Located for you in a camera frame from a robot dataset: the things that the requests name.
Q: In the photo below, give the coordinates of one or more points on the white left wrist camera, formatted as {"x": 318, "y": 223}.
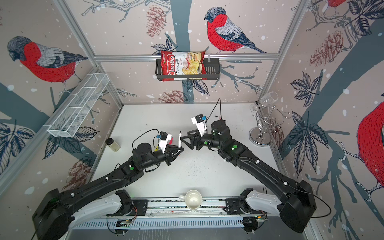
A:
{"x": 164, "y": 137}

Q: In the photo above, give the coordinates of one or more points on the small glass spice jar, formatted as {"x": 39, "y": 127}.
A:
{"x": 112, "y": 144}

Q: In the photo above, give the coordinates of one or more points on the white ceramic cup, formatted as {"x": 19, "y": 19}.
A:
{"x": 193, "y": 199}

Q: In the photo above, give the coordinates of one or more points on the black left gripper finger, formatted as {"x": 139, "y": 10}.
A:
{"x": 172, "y": 155}
{"x": 173, "y": 148}

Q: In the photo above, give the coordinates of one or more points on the clear wine glass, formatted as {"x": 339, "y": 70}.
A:
{"x": 268, "y": 100}

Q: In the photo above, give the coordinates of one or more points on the white marker pen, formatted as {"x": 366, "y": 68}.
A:
{"x": 180, "y": 141}

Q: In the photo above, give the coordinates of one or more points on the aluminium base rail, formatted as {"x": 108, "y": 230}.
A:
{"x": 174, "y": 214}

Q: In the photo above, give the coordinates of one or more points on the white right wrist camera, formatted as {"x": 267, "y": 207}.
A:
{"x": 201, "y": 123}

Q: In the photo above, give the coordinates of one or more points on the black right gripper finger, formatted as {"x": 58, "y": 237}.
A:
{"x": 188, "y": 137}
{"x": 186, "y": 145}

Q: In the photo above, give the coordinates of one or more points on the white mesh wall shelf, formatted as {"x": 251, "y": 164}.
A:
{"x": 71, "y": 118}

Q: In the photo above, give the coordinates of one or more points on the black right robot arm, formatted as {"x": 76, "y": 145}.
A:
{"x": 293, "y": 201}

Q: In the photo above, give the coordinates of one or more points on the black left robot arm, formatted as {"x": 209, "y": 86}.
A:
{"x": 61, "y": 211}

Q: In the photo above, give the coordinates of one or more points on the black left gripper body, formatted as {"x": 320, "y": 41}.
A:
{"x": 161, "y": 158}

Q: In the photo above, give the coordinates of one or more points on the chrome glass holder stand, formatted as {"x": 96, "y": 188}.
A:
{"x": 268, "y": 118}

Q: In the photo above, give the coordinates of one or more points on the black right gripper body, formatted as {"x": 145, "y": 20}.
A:
{"x": 208, "y": 141}

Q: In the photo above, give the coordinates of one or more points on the red cassava chips bag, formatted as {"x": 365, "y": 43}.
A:
{"x": 182, "y": 63}

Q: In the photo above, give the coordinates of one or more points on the black wire wall basket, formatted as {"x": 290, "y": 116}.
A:
{"x": 212, "y": 68}

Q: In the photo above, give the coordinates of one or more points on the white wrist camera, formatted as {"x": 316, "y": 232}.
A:
{"x": 201, "y": 123}
{"x": 164, "y": 137}

